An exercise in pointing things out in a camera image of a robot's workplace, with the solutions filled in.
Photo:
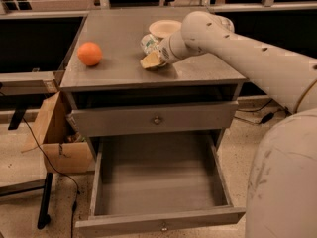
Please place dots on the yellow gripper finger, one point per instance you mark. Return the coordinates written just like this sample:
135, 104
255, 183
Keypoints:
152, 60

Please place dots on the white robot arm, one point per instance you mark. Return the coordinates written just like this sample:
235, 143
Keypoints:
282, 187

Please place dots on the white bowl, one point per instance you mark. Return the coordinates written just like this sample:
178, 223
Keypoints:
164, 28

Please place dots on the crushed 7up can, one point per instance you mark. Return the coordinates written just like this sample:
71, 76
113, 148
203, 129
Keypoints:
149, 43

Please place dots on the black table leg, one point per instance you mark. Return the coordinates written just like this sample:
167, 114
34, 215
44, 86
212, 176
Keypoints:
44, 218

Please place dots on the orange fruit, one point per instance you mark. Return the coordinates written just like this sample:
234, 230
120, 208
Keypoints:
89, 54

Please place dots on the open lower grey drawer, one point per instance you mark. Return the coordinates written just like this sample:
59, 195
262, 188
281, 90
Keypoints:
157, 182

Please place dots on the grey drawer cabinet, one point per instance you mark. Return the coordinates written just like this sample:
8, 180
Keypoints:
136, 90

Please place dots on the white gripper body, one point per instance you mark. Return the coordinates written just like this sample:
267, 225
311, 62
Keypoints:
163, 53

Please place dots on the upper grey drawer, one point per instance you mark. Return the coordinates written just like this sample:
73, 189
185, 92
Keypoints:
130, 120

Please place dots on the cardboard box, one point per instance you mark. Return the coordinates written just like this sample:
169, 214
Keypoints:
53, 133

